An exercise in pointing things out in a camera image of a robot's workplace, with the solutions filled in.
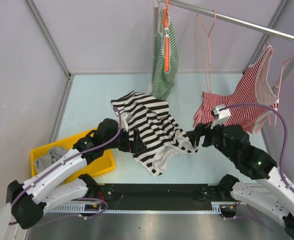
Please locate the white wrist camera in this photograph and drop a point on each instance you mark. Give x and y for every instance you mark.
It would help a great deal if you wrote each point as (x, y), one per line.
(221, 115)
(126, 118)

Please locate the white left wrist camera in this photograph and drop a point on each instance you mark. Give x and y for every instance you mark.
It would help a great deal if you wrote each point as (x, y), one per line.
(126, 118)

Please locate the white slotted cable duct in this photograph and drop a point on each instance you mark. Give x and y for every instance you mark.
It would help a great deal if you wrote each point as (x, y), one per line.
(150, 206)

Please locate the orange plastic hanger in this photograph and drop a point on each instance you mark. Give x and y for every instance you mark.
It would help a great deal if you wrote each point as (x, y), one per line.
(165, 22)

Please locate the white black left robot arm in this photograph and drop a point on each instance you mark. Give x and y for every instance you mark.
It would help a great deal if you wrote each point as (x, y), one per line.
(33, 198)

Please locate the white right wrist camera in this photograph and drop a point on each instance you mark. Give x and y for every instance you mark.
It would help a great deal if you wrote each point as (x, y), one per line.
(221, 115)

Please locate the black white striped tank top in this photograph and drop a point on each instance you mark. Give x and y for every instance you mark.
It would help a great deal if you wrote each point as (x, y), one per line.
(158, 130)

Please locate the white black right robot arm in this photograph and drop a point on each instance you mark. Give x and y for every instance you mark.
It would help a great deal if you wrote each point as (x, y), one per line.
(234, 143)

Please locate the pink hanger under red top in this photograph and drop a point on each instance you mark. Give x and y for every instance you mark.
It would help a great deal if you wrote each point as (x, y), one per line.
(276, 89)

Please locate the grey cloth garment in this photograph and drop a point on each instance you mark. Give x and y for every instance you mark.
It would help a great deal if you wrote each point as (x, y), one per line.
(48, 159)

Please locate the yellow plastic bin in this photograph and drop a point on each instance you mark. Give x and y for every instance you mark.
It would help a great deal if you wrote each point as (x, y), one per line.
(100, 166)

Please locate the metal clothes rail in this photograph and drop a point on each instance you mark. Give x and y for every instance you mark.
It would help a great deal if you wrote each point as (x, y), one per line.
(249, 25)

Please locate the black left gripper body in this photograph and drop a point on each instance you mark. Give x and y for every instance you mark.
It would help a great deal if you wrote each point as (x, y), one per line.
(124, 144)

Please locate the green white striped tank top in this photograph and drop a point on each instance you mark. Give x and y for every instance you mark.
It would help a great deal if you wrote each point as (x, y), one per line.
(163, 82)

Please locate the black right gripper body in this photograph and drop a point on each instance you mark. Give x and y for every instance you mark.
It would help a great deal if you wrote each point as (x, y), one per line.
(212, 136)

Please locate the pink wire hanger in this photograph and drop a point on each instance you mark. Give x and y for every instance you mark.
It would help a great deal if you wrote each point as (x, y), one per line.
(204, 36)

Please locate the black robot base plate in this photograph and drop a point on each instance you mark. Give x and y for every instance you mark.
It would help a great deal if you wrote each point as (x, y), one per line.
(117, 192)

